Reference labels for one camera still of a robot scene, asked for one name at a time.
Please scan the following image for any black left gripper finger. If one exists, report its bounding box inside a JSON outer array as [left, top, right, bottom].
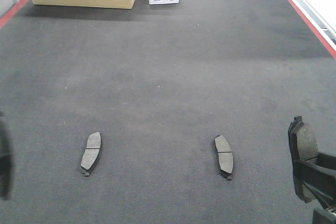
[[1, 111, 13, 200]]

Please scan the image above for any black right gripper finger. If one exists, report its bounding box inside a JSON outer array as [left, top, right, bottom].
[[292, 153, 335, 206], [312, 208, 335, 224]]

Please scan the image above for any dark conveyor belt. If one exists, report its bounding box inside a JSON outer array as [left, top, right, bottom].
[[1, 0, 335, 223]]

